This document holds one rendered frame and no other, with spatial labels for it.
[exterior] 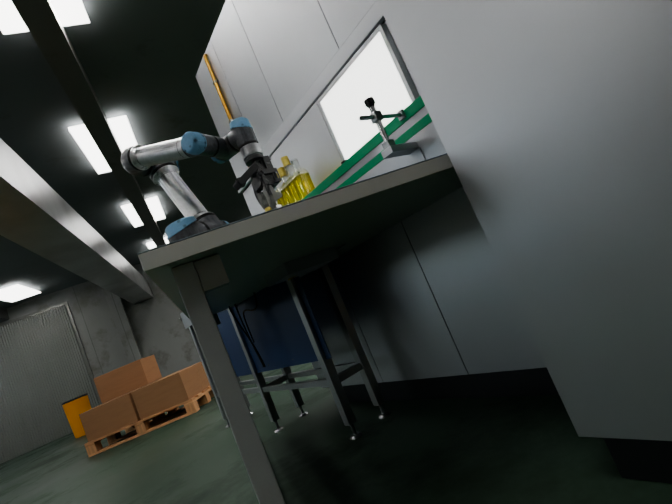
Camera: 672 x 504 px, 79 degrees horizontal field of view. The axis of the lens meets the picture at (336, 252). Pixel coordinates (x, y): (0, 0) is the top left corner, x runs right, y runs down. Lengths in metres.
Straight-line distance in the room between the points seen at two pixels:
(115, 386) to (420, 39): 5.17
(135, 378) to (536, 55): 5.20
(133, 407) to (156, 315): 7.08
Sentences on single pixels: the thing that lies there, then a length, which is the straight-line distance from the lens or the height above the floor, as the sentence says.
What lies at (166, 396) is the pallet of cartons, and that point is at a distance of 4.94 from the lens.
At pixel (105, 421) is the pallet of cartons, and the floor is 0.28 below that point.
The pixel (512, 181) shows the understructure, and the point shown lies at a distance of 0.88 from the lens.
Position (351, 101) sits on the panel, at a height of 1.20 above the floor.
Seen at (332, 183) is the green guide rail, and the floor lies 0.93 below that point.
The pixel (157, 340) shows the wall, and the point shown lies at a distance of 12.01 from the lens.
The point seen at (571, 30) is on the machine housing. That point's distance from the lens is 0.84.
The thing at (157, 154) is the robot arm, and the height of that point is 1.27.
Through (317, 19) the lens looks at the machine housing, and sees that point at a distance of 1.85.
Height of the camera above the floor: 0.55
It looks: 6 degrees up
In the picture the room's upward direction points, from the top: 23 degrees counter-clockwise
